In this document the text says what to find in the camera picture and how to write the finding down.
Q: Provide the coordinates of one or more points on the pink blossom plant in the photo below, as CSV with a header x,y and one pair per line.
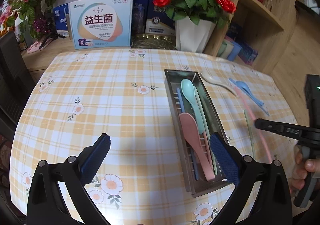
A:
x,y
32,14

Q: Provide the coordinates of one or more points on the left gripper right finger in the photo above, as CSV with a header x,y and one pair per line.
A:
x,y
224,155

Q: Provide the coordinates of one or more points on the beige cup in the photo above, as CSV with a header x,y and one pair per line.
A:
x,y
228,49

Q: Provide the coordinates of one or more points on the blue cup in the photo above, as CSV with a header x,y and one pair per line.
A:
x,y
235,51

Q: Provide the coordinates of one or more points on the light blue chopstick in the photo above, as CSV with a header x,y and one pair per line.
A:
x,y
261,107

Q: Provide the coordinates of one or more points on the light blue probiotics box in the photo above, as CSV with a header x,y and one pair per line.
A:
x,y
100,23

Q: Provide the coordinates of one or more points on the pink chopstick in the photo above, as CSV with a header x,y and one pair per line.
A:
x,y
253,118

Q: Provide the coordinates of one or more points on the wooden shelf unit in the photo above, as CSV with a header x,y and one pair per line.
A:
x,y
268,31

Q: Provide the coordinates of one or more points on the purple small box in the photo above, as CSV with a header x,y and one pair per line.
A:
x,y
247,54

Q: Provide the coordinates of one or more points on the dark blue milk box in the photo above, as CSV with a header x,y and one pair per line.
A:
x,y
150,19

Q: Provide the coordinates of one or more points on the plaid floral tablecloth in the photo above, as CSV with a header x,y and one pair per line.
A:
x,y
121,92

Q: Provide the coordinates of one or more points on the white flower vase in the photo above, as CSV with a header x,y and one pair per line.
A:
x,y
191,37

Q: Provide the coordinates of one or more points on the person's right hand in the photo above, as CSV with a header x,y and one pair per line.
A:
x,y
300,171

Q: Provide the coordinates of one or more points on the light blue spoon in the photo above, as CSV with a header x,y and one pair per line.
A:
x,y
244,87

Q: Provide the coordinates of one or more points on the cream white spoon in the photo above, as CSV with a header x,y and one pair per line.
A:
x,y
208,78

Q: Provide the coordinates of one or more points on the green chopstick in tray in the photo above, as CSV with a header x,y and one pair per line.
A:
x,y
206,132

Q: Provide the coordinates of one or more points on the blue box behind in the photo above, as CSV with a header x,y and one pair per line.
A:
x,y
60,18

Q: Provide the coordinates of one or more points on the steel utensil tray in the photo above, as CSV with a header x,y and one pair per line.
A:
x,y
195,119

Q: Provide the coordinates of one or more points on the green chopstick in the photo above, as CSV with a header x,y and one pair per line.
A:
x,y
250,132
206,132

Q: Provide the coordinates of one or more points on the black chair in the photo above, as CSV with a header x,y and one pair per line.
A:
x,y
16,85

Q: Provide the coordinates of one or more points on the green cup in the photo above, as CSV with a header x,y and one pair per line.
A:
x,y
222,49

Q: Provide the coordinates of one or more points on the pink spoon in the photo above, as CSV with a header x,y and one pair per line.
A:
x,y
195,138

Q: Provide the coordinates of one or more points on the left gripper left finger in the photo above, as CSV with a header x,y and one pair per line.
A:
x,y
91,158

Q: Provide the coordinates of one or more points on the mint green spoon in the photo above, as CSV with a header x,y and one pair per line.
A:
x,y
189,93

